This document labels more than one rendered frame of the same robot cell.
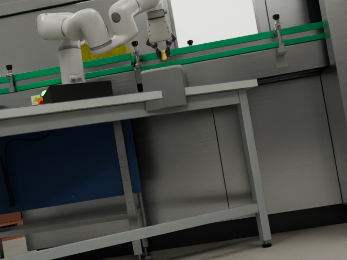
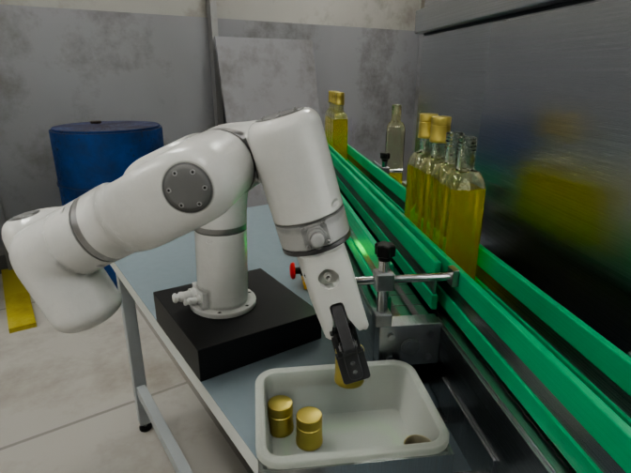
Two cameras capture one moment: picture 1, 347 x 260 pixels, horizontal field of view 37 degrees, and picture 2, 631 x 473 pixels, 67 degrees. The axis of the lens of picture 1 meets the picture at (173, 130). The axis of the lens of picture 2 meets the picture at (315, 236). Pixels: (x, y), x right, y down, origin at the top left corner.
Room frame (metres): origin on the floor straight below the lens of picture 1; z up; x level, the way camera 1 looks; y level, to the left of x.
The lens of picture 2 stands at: (2.10, -0.47, 1.24)
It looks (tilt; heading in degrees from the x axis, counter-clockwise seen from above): 19 degrees down; 77
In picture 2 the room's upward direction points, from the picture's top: straight up
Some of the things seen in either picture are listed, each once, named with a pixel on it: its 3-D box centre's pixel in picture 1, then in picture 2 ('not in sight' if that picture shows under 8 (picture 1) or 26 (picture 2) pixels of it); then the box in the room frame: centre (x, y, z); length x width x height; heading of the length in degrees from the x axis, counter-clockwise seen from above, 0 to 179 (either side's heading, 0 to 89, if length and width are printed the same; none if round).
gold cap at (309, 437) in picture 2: not in sight; (309, 428); (2.20, 0.02, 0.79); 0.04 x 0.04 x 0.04
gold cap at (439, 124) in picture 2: not in sight; (440, 129); (2.50, 0.30, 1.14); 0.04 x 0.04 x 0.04
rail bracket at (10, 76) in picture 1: (9, 78); not in sight; (2.37, 0.71, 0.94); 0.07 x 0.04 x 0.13; 174
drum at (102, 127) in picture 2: not in sight; (117, 201); (1.53, 2.59, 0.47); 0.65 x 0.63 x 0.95; 113
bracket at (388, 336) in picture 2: (141, 77); (407, 341); (2.37, 0.11, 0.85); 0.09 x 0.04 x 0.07; 174
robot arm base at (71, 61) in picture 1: (72, 68); (214, 267); (2.09, 0.36, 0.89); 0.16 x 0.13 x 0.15; 20
